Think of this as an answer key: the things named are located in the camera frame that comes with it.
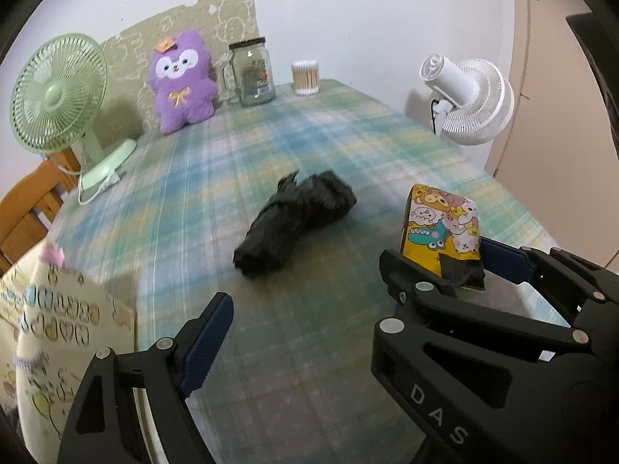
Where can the yellow cartoon print pouch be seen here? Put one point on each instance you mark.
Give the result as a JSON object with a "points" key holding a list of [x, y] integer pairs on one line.
{"points": [[442, 222]]}

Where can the white standing fan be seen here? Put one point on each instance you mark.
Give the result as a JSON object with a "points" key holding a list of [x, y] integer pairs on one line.
{"points": [[476, 101]]}

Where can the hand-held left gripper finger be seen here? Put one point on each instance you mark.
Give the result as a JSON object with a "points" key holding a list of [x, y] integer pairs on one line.
{"points": [[208, 343]]}

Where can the yellow printed paper gift bag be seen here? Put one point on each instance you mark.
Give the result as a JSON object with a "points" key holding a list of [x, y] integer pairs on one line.
{"points": [[58, 328]]}

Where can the beige door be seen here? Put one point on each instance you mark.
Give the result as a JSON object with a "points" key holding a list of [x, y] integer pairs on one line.
{"points": [[546, 106]]}

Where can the cotton swab container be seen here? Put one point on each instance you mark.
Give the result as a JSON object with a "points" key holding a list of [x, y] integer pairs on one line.
{"points": [[305, 78]]}

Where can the green desk fan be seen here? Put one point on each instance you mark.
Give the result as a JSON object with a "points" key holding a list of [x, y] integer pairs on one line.
{"points": [[58, 92]]}

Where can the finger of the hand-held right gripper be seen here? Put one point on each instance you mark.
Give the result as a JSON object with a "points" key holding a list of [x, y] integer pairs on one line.
{"points": [[416, 283], [505, 261]]}

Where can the purple plush toy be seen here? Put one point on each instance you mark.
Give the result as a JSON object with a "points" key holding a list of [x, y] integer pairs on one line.
{"points": [[183, 87]]}

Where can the wooden chair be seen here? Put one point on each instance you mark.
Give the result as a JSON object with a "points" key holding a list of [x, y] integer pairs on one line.
{"points": [[29, 203]]}

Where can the black cloth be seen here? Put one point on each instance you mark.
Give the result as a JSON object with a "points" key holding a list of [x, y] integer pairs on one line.
{"points": [[295, 222]]}

